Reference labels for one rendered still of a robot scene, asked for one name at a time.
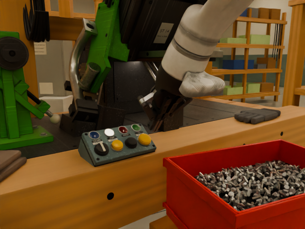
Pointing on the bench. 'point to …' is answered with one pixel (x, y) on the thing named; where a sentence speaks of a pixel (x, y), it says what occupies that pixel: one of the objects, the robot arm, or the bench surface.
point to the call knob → (101, 148)
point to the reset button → (117, 145)
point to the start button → (145, 139)
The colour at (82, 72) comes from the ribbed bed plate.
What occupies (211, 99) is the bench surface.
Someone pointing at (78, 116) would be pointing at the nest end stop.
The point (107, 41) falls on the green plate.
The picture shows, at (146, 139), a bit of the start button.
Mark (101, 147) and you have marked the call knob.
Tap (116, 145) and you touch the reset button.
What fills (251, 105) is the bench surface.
